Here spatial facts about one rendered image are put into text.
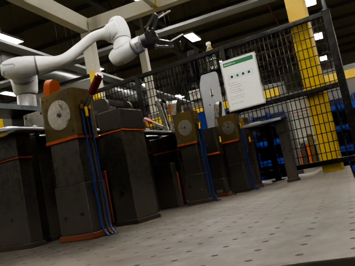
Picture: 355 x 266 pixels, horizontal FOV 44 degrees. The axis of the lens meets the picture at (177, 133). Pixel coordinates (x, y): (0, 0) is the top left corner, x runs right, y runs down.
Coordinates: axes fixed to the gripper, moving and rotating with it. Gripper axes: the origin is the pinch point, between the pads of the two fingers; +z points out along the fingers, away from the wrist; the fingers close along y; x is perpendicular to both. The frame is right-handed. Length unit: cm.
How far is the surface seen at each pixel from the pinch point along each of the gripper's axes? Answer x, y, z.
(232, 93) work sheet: 27, -50, 4
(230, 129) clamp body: -44, -54, 11
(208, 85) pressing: 2.2, -37.4, -0.1
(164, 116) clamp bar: -27, -38, -20
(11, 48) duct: 810, 218, -642
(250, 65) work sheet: 29, -40, 20
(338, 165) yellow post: 4, -108, 41
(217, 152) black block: -59, -58, 6
